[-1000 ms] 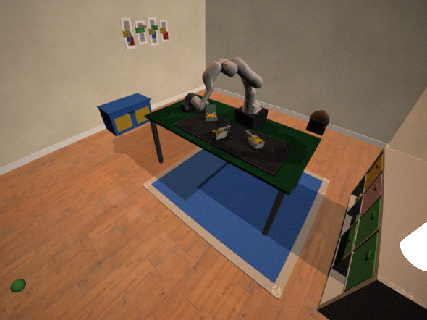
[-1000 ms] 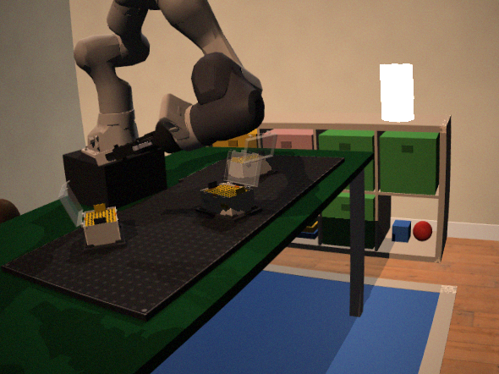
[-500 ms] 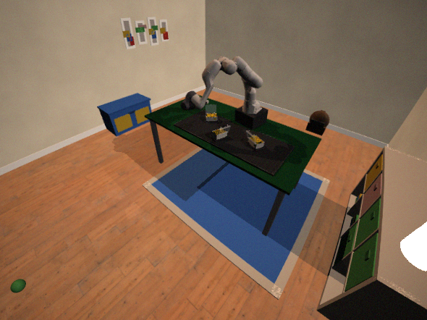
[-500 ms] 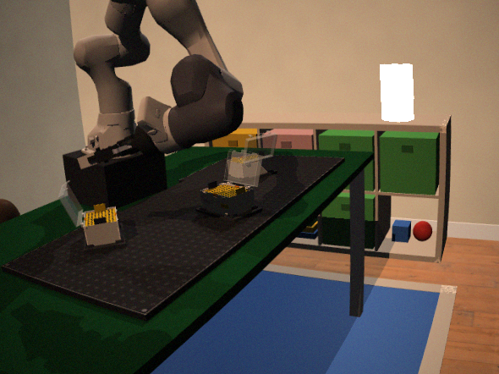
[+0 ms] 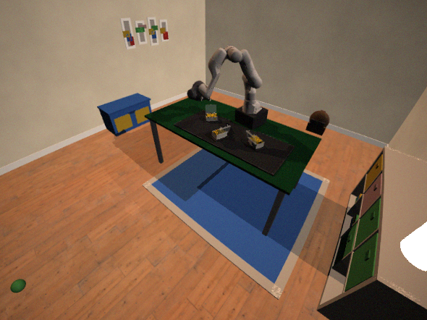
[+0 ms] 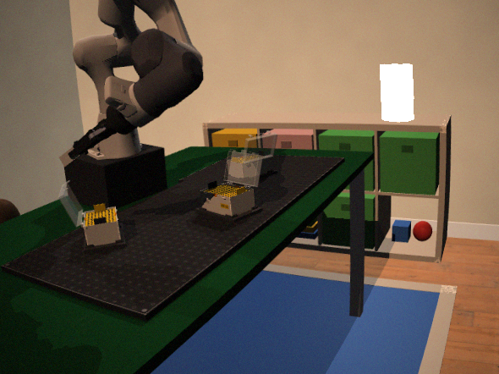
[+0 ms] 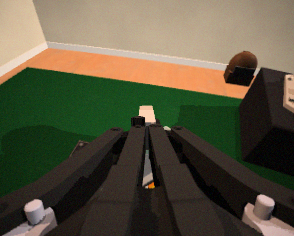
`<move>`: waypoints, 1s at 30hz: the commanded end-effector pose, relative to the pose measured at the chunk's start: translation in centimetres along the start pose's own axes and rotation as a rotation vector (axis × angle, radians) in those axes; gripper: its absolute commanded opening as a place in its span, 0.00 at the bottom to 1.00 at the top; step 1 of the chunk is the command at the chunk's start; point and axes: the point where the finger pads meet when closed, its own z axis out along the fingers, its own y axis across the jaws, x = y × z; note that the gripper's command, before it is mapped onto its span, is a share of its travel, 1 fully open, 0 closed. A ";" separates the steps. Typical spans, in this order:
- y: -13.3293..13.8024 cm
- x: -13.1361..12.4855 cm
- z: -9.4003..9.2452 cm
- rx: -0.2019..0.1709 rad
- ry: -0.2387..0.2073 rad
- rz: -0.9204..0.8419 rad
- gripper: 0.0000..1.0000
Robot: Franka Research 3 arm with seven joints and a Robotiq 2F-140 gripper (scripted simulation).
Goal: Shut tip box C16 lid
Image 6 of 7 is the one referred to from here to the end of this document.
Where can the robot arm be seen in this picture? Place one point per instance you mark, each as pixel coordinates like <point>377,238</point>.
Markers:
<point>167,71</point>

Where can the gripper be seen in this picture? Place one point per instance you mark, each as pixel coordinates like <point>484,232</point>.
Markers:
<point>114,123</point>

